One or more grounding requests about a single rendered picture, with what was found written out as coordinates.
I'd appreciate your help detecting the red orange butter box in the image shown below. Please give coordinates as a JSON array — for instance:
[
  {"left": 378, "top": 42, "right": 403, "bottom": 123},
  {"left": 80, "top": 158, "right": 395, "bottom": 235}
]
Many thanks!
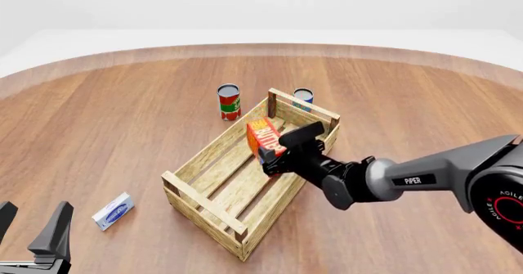
[{"left": 246, "top": 117, "right": 288, "bottom": 168}]

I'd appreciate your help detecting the white blue printed box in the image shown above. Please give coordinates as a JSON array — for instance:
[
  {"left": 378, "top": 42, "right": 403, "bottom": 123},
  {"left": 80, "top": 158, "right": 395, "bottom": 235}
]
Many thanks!
[{"left": 91, "top": 191, "right": 136, "bottom": 232}]

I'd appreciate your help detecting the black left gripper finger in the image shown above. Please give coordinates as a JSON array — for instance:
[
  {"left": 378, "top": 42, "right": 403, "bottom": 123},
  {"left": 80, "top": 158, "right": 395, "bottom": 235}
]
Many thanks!
[
  {"left": 0, "top": 200, "right": 20, "bottom": 245},
  {"left": 27, "top": 200, "right": 75, "bottom": 262}
]

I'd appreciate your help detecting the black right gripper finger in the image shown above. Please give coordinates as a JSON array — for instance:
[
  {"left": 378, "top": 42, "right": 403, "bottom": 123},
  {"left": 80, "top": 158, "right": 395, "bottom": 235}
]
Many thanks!
[{"left": 256, "top": 148, "right": 278, "bottom": 166}]

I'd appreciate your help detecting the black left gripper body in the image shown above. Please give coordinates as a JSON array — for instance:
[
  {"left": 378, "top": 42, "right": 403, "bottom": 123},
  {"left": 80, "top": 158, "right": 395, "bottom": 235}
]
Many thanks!
[{"left": 0, "top": 257, "right": 73, "bottom": 274}]

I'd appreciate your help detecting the red green tomato tin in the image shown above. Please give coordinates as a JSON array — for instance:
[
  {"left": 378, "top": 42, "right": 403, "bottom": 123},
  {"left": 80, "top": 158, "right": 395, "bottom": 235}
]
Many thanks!
[{"left": 216, "top": 83, "right": 243, "bottom": 122}]

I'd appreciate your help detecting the wooden slat tray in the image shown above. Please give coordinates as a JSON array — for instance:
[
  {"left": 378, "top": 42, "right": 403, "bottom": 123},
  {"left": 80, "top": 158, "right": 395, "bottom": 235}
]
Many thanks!
[{"left": 160, "top": 87, "right": 342, "bottom": 262}]

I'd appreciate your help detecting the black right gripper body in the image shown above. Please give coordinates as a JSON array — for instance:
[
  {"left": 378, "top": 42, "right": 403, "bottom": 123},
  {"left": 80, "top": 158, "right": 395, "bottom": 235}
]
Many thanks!
[{"left": 262, "top": 150, "right": 302, "bottom": 177}]

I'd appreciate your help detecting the blue white tin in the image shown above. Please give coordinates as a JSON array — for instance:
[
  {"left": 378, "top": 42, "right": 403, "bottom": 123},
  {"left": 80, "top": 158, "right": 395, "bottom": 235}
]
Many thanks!
[{"left": 292, "top": 88, "right": 315, "bottom": 115}]

